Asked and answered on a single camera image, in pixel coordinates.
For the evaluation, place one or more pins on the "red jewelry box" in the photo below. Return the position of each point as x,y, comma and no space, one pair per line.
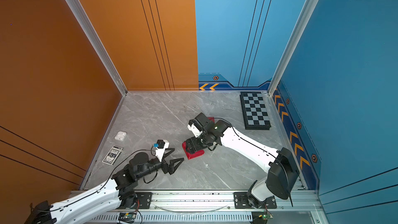
191,155

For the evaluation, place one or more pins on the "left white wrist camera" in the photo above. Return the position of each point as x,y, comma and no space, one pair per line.
159,148

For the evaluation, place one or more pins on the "right green circuit board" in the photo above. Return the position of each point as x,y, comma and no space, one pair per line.
261,217

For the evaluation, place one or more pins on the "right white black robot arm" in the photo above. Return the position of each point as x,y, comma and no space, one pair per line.
279,165

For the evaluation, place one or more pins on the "left green circuit board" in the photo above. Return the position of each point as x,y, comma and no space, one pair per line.
127,218

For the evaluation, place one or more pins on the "aluminium corner post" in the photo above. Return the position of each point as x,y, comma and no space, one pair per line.
81,16
299,28

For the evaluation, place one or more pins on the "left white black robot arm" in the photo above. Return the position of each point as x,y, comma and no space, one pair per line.
117,191

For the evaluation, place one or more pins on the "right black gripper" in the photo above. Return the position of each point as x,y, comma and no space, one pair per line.
196,146

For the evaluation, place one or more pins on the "black white chessboard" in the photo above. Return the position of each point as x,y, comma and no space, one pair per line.
254,111

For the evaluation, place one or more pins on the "right aluminium corner post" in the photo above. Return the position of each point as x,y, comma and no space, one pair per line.
299,28

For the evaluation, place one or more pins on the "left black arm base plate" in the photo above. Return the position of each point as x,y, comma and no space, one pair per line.
141,199

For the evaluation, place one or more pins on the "white earbuds case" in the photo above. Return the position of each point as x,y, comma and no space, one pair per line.
120,136

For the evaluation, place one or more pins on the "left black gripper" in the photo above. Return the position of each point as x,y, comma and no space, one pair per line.
170,169

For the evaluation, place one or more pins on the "left aluminium corner post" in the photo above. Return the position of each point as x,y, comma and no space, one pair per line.
81,16

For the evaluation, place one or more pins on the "aluminium front rail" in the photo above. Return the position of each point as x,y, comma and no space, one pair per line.
190,201

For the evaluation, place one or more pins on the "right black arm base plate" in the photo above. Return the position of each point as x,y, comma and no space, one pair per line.
243,201

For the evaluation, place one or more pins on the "white vented cable duct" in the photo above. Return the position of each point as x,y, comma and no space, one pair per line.
168,217

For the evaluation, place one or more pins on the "green circuit board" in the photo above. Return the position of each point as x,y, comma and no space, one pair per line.
127,218
261,217

